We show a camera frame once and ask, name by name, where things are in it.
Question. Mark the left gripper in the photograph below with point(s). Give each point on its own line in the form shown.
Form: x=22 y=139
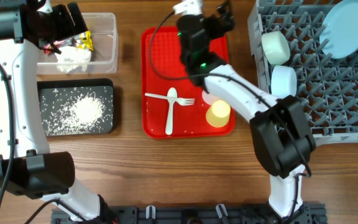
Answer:
x=68 y=28

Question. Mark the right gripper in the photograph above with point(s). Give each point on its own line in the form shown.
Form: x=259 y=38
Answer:
x=225 y=20

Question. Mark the red snack wrapper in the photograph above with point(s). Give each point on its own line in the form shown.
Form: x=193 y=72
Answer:
x=54 y=47

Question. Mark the white napkin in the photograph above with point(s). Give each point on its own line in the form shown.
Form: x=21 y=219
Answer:
x=73 y=58

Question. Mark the yellow snack wrapper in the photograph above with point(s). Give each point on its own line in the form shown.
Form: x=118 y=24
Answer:
x=84 y=41

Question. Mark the mint green bowl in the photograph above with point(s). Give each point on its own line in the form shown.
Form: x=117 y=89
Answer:
x=275 y=47

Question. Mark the white rice pile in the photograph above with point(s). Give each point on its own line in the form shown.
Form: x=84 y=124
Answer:
x=79 y=110

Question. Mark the light blue rice bowl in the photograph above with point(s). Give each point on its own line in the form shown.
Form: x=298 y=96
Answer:
x=283 y=81

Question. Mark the light blue plate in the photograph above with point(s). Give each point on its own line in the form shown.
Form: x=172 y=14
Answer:
x=341 y=29

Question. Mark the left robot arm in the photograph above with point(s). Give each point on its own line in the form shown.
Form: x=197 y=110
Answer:
x=27 y=166

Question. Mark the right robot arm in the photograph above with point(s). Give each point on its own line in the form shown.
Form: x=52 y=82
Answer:
x=283 y=141

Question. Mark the clear plastic waste bin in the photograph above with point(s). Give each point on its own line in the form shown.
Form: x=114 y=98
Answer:
x=103 y=58

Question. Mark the grey dishwasher rack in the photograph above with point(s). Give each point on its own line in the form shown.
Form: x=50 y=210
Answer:
x=327 y=87

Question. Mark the black plastic tray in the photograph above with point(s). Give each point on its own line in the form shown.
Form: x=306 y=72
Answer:
x=76 y=109

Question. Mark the white plastic cup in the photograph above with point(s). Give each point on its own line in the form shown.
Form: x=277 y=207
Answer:
x=209 y=98

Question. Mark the white plastic spoon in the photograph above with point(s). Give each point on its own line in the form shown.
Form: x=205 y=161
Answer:
x=172 y=93

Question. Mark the white plastic fork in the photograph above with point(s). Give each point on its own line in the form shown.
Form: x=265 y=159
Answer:
x=180 y=101

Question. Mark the yellow plastic cup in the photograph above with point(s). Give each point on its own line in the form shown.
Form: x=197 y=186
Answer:
x=218 y=114

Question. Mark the red serving tray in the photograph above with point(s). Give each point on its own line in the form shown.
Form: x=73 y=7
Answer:
x=188 y=121

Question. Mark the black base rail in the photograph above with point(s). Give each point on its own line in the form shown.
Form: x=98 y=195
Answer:
x=311 y=213

